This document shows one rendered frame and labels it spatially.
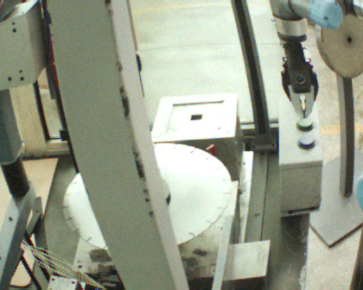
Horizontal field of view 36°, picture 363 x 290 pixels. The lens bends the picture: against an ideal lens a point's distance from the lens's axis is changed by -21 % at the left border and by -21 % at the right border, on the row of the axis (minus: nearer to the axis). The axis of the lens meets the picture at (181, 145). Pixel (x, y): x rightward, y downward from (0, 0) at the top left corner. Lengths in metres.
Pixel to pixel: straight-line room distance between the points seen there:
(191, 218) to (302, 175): 0.31
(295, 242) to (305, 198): 0.11
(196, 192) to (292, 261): 0.28
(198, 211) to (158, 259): 0.77
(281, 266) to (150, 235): 0.93
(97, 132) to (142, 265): 0.10
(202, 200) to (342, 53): 1.09
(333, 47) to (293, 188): 0.83
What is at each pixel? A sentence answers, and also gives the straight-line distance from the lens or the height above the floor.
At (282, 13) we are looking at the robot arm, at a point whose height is 1.24.
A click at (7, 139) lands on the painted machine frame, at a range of 0.92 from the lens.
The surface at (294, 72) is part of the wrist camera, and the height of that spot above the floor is 1.11.
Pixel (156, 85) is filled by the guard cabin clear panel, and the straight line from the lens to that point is 1.65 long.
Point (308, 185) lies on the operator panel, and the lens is 1.39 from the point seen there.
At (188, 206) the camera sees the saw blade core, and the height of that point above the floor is 0.95.
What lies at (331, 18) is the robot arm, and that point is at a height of 1.27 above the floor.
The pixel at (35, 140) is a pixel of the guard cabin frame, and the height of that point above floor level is 0.81.
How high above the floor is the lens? 1.70
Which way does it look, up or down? 34 degrees down
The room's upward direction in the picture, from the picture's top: 11 degrees counter-clockwise
